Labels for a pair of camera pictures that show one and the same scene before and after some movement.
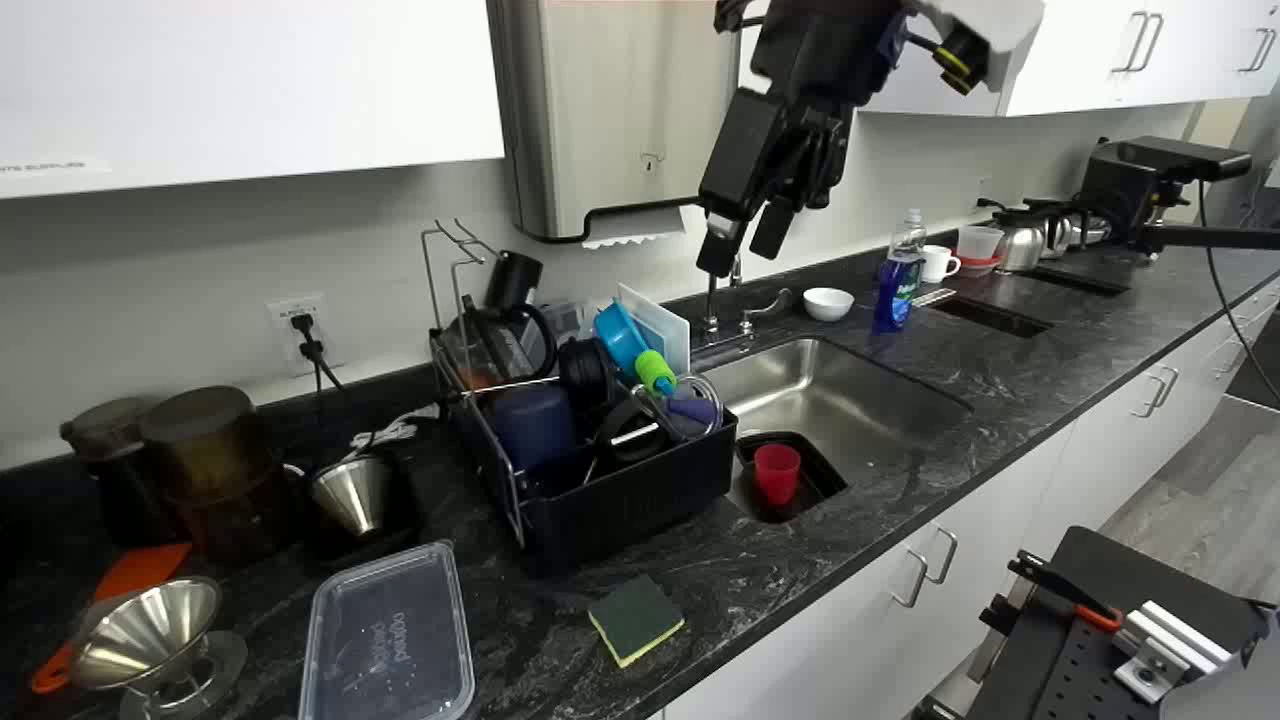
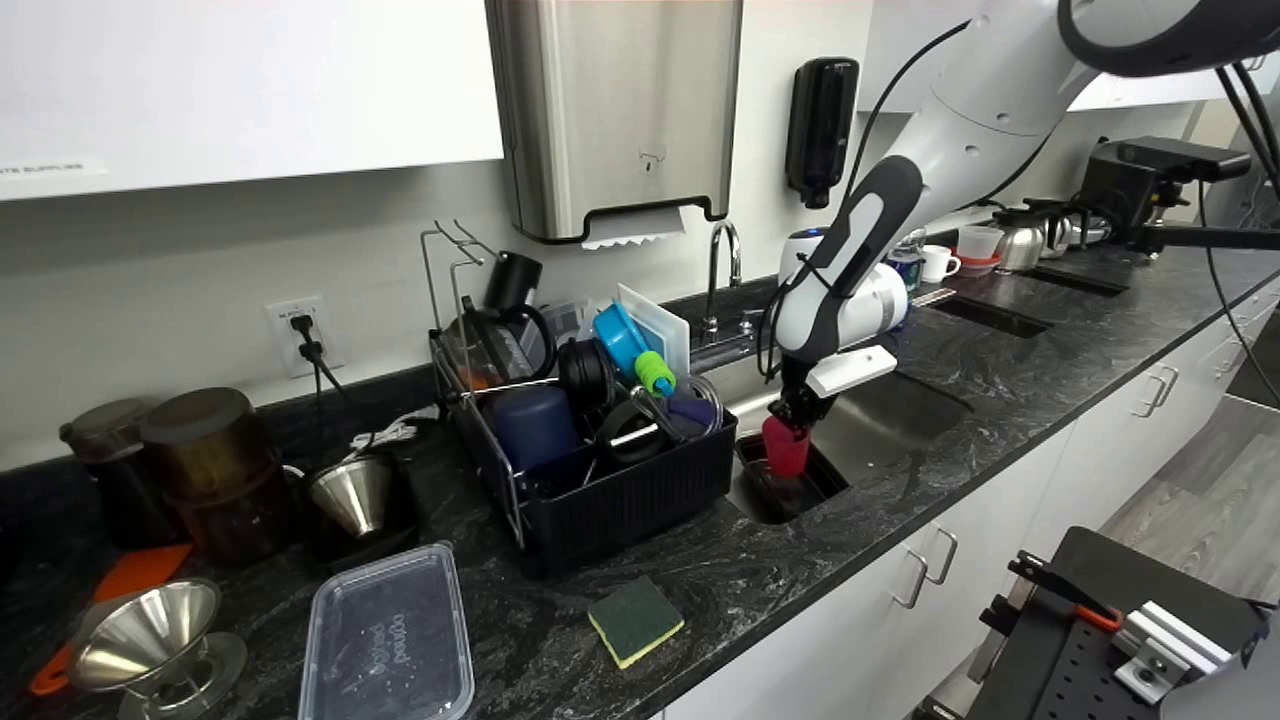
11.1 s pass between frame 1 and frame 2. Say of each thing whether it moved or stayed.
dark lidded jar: stayed
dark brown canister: stayed
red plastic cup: moved
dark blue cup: stayed
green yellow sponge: stayed
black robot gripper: moved
